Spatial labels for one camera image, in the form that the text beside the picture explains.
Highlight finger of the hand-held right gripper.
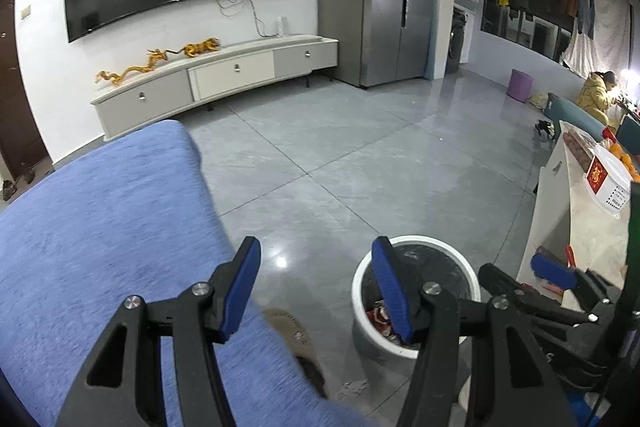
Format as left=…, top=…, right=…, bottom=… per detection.
left=479, top=263, right=598, bottom=325
left=531, top=247, right=616, bottom=308

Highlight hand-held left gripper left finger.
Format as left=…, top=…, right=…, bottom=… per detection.
left=56, top=235, right=262, bottom=427

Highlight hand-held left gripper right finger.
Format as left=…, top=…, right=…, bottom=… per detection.
left=371, top=235, right=573, bottom=427

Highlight large red snack packet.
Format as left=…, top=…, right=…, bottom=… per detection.
left=367, top=302, right=401, bottom=338

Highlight white trash bin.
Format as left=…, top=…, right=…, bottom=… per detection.
left=351, top=235, right=482, bottom=360

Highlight brown slipper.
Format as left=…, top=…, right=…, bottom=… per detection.
left=262, top=307, right=328, bottom=398

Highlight white box with red label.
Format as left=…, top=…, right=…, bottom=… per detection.
left=585, top=144, right=633, bottom=218

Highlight pile of oranges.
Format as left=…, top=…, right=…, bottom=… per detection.
left=607, top=142, right=640, bottom=182

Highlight blue plush blanket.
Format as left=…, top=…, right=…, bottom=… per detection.
left=0, top=120, right=381, bottom=427

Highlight teal chair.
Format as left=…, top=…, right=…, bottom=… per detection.
left=542, top=93, right=608, bottom=140

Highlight white television cabinet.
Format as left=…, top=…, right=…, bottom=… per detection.
left=90, top=34, right=339, bottom=140

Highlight washing machine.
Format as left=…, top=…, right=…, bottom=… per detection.
left=445, top=7, right=473, bottom=75

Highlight white hanging sheet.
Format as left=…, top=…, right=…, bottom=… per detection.
left=562, top=0, right=631, bottom=75

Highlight golden dragon ornament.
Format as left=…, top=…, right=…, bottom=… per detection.
left=95, top=48, right=173, bottom=85

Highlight golden tiger ornament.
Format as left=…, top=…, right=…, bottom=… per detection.
left=181, top=38, right=222, bottom=58

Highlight blue denim hanging garment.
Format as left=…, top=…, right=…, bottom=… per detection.
left=575, top=0, right=597, bottom=39

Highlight brown entrance door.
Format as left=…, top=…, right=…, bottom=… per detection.
left=0, top=0, right=51, bottom=173

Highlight television cables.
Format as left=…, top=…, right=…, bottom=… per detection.
left=215, top=0, right=276, bottom=38

